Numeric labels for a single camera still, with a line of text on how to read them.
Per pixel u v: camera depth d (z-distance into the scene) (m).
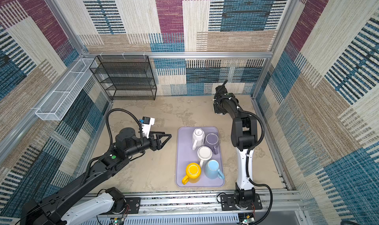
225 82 0.85
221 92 0.83
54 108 0.70
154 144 0.63
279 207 0.72
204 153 0.83
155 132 0.67
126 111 0.59
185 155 0.89
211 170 0.76
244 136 0.60
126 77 1.09
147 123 0.64
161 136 0.67
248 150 0.59
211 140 0.87
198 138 0.87
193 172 0.74
